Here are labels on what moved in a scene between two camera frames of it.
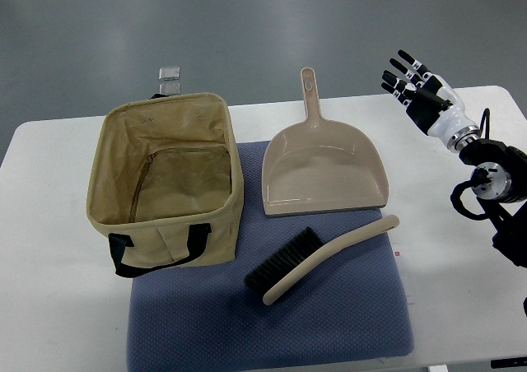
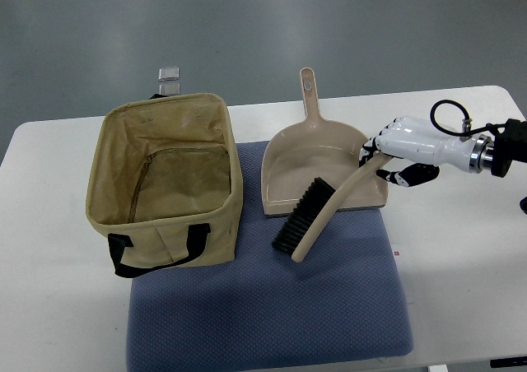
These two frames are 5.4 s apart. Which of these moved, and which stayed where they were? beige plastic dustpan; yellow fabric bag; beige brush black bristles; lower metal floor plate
Moved: beige brush black bristles
Stayed: lower metal floor plate; yellow fabric bag; beige plastic dustpan
